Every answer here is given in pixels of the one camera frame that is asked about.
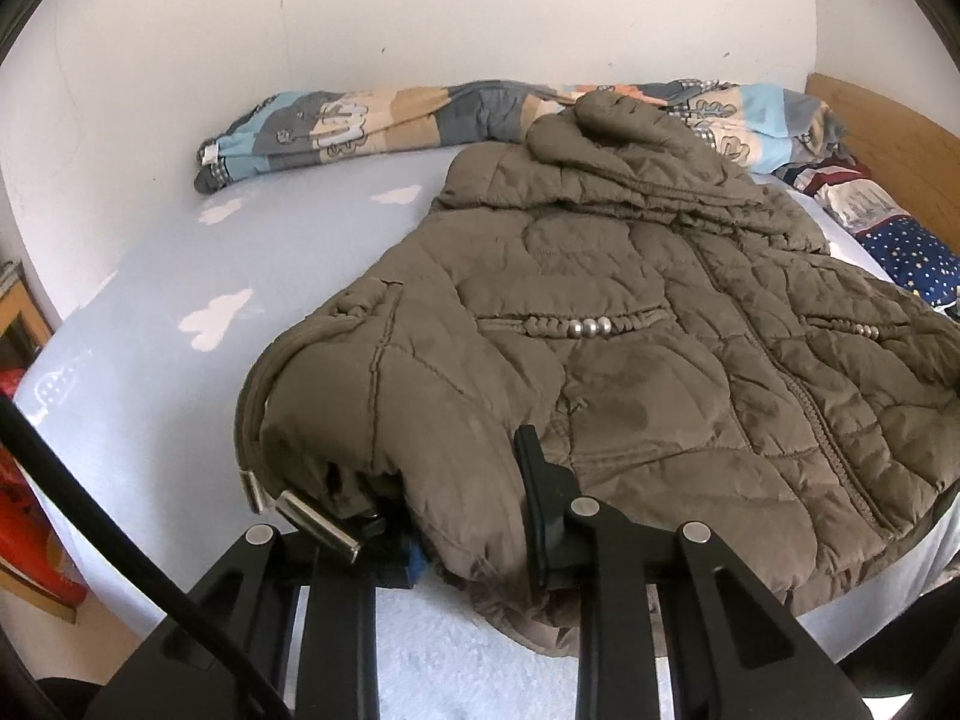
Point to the patchwork printed quilt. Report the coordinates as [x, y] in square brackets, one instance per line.
[360, 120]

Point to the star and stripe printed pillow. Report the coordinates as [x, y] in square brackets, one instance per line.
[900, 240]

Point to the light blue cloud bed sheet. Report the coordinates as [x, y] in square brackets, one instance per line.
[187, 405]

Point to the wooden furniture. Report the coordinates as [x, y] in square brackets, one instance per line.
[19, 315]

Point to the olive quilted hooded jacket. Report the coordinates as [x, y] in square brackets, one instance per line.
[637, 360]

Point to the red bag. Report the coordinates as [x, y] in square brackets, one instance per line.
[30, 532]

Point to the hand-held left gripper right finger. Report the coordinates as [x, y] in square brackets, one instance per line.
[547, 510]

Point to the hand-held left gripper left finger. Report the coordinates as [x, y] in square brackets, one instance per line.
[337, 615]

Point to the wooden headboard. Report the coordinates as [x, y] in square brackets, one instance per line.
[892, 135]

